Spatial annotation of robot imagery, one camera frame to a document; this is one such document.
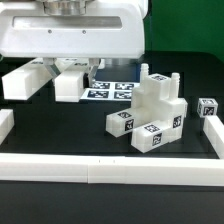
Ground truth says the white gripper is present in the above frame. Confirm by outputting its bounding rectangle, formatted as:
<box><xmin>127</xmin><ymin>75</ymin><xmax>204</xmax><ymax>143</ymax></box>
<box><xmin>0</xmin><ymin>0</ymin><xmax>149</xmax><ymax>86</ymax></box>

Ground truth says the white chair back frame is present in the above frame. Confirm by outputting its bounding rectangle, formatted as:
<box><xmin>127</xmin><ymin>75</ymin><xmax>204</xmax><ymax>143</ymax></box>
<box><xmin>1</xmin><ymin>57</ymin><xmax>106</xmax><ymax>103</ymax></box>

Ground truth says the white chair seat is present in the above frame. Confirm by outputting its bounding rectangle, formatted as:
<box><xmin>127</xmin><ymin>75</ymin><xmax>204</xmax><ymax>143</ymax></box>
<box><xmin>131</xmin><ymin>63</ymin><xmax>187</xmax><ymax>129</ymax></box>

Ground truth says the white U-shaped fence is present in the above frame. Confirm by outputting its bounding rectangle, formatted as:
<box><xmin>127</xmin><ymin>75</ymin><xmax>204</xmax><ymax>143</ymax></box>
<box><xmin>0</xmin><ymin>109</ymin><xmax>224</xmax><ymax>188</ymax></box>

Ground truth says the white tagged cube right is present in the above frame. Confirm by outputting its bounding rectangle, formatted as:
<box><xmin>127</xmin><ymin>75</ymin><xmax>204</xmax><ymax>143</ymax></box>
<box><xmin>197</xmin><ymin>98</ymin><xmax>218</xmax><ymax>118</ymax></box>

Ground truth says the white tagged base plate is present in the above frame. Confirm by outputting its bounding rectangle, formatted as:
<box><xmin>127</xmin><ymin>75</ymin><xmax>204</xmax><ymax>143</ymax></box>
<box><xmin>81</xmin><ymin>81</ymin><xmax>139</xmax><ymax>101</ymax></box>

